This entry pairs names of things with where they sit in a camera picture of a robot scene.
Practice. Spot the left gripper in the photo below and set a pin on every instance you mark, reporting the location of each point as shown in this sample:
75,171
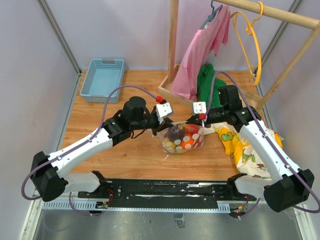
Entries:
166,123

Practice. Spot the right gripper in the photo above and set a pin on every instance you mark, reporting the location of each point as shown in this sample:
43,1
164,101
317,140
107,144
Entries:
194,119

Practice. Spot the clear zip top bag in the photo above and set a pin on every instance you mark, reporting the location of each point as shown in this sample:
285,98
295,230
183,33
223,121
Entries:
160,136

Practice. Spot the dark red fake apple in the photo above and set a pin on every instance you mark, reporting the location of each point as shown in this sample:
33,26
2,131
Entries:
177,132

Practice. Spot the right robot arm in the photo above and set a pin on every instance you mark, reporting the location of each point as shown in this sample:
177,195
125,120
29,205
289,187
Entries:
288,185

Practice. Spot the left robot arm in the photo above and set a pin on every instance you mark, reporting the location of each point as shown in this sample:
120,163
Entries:
51,174

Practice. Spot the red fake fruit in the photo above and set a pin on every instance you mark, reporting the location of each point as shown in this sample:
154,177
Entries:
192,129

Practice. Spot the orange fake fruit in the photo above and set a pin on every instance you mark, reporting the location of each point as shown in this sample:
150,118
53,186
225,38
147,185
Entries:
189,141

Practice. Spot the yellow fake fruit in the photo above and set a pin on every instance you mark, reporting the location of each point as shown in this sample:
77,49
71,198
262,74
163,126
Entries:
172,147

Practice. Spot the green cloth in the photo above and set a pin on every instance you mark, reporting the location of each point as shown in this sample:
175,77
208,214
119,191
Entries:
204,82

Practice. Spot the dinosaur print cloth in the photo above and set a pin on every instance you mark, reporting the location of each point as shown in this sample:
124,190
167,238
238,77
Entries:
240,150

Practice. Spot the pink shirt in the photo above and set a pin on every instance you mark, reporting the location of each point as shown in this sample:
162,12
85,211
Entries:
207,39

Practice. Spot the light blue plastic basket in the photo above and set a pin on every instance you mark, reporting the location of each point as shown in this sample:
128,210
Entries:
102,77

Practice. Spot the teal hanger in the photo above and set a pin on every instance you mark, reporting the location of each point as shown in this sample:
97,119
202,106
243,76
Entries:
212,15

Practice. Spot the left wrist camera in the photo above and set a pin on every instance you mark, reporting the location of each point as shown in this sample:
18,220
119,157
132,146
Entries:
163,111

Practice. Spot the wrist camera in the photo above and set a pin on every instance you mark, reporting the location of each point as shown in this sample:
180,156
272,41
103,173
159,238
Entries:
163,111
200,109

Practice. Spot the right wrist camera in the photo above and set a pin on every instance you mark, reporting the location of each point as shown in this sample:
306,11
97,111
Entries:
200,109

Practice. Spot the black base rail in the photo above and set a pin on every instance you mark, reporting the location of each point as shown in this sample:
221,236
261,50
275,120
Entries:
162,196

